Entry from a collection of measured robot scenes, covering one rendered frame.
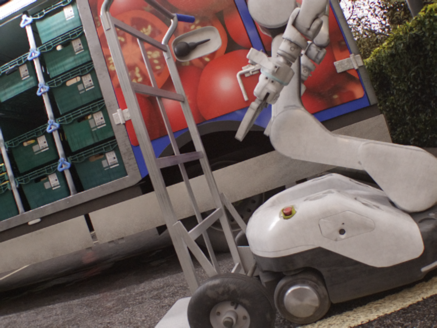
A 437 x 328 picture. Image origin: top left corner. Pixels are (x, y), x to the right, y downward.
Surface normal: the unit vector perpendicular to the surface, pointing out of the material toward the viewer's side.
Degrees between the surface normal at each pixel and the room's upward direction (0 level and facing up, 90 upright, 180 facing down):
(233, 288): 83
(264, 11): 93
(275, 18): 106
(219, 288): 82
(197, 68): 90
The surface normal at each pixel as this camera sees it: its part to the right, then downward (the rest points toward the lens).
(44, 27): -0.11, 0.06
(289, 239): -0.31, 0.12
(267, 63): -0.69, -0.18
